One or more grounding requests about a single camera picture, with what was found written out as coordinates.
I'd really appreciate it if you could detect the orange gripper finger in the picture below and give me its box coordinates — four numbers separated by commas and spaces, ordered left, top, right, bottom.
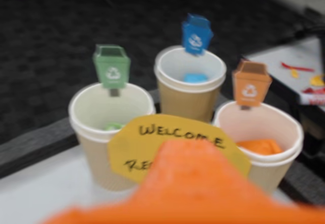
40, 139, 325, 224

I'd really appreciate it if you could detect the orange paper rubbish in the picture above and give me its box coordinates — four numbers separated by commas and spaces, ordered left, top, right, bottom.
237, 139, 283, 156

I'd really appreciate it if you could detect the green paper rubbish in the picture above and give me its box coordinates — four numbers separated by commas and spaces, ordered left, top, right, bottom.
104, 122, 125, 131

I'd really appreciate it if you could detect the blue paper rubbish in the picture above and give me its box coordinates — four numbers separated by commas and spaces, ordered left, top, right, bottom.
183, 73, 208, 83

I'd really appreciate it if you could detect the yellow welcome paper sign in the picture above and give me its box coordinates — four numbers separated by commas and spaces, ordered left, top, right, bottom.
107, 114, 252, 184

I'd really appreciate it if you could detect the paper cup with orange label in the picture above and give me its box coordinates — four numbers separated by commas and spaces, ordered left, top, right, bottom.
212, 100, 305, 197

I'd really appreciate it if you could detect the paper cup with blue label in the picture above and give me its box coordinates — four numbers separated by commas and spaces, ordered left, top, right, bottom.
154, 45, 227, 122

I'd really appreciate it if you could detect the thick grey foam strip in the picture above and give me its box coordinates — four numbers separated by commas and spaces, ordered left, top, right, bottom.
276, 154, 325, 207

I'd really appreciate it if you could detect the paper cup with green label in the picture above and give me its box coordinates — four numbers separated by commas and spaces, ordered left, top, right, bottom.
68, 82, 157, 192

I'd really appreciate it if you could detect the orange recycle bin label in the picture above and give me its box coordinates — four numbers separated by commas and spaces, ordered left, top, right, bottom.
232, 59, 273, 111

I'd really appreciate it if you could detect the green recycle bin label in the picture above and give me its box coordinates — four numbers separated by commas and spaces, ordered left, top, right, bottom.
91, 44, 132, 98

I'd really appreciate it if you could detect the white side table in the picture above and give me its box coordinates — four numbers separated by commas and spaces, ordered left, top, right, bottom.
240, 36, 325, 107

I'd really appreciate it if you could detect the blue recycle bin label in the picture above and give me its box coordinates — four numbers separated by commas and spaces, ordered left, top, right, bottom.
181, 12, 214, 57

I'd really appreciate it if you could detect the short dark foam strip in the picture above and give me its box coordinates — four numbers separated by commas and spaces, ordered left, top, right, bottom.
0, 121, 79, 179

